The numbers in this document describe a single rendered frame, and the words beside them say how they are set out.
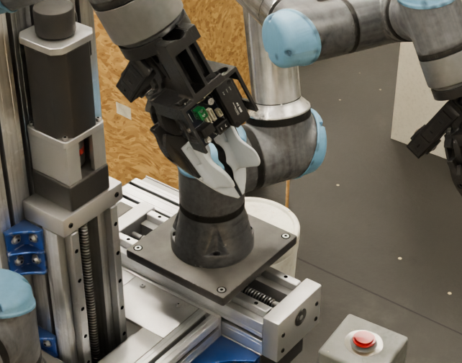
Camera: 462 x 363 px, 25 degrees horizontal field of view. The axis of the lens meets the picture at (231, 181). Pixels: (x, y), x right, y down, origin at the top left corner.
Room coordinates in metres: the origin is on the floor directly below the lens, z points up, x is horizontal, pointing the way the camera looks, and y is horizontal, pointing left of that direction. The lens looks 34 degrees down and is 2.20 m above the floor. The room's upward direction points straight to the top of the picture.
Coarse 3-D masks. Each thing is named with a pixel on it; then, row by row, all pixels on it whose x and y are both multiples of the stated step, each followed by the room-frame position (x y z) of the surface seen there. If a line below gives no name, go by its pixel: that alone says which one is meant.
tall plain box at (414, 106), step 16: (400, 48) 3.52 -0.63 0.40; (400, 64) 3.51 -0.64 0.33; (416, 64) 3.47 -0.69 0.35; (400, 80) 3.51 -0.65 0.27; (416, 80) 3.47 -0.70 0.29; (400, 96) 3.51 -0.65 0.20; (416, 96) 3.47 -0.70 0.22; (432, 96) 3.42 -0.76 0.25; (400, 112) 3.50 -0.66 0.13; (416, 112) 3.46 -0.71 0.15; (432, 112) 3.42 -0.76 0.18; (400, 128) 3.50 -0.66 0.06; (416, 128) 3.46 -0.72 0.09
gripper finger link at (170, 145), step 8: (152, 128) 0.88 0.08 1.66; (160, 128) 0.88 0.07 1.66; (160, 136) 0.88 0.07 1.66; (168, 136) 0.87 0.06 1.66; (176, 136) 0.88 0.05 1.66; (160, 144) 0.88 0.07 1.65; (168, 144) 0.87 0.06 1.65; (176, 144) 0.88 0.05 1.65; (184, 144) 0.88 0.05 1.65; (168, 152) 0.87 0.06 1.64; (176, 152) 0.87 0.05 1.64; (176, 160) 0.87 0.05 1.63; (184, 160) 0.88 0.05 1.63; (184, 168) 0.88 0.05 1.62; (192, 168) 0.88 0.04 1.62; (200, 176) 0.88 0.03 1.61
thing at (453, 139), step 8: (456, 88) 1.17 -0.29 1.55; (440, 96) 1.17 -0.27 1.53; (448, 96) 1.17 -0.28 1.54; (456, 96) 1.16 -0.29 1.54; (456, 104) 1.18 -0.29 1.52; (456, 120) 1.18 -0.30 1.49; (448, 128) 1.18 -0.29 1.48; (456, 128) 1.18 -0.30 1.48; (448, 136) 1.17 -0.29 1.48; (456, 136) 1.16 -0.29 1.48; (448, 144) 1.16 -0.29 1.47; (456, 144) 1.16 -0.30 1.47; (448, 152) 1.16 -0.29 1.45; (456, 152) 1.15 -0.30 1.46
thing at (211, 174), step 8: (184, 152) 0.88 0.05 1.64; (192, 152) 0.88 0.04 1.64; (200, 152) 0.87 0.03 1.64; (208, 152) 0.89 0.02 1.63; (192, 160) 0.88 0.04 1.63; (200, 160) 0.88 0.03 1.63; (208, 160) 0.87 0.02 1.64; (200, 168) 0.88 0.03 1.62; (208, 168) 0.87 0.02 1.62; (216, 168) 0.86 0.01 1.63; (208, 176) 0.88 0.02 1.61; (216, 176) 0.87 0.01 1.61; (224, 176) 0.85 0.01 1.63; (208, 184) 0.88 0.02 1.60; (216, 184) 0.88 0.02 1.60; (224, 184) 0.86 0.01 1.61; (232, 184) 0.85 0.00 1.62; (224, 192) 0.89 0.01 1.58; (232, 192) 0.89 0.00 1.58
